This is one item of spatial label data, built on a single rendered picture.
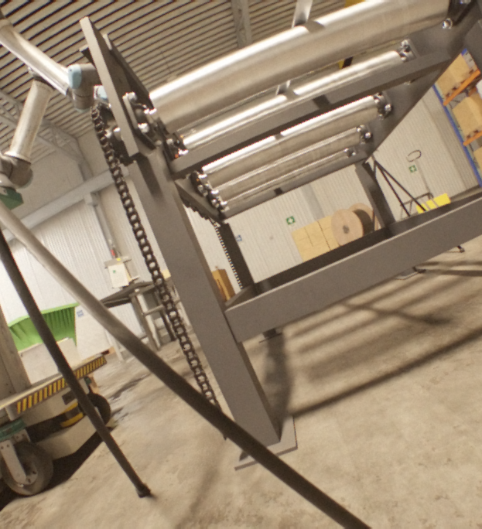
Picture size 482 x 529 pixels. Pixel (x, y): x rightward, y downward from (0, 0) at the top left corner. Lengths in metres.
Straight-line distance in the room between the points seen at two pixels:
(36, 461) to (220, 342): 0.80
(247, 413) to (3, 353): 1.23
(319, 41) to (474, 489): 0.90
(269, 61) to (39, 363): 2.44
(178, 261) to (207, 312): 0.13
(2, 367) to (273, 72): 1.57
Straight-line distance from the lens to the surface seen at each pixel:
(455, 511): 0.54
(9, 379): 1.71
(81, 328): 7.88
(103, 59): 0.91
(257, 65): 0.83
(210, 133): 1.08
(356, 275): 0.72
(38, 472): 1.30
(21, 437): 1.35
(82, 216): 13.76
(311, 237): 8.64
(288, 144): 1.37
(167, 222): 0.73
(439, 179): 13.34
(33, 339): 3.45
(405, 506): 0.56
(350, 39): 0.90
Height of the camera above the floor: 0.39
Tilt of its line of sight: 2 degrees up
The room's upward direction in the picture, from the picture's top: 23 degrees counter-clockwise
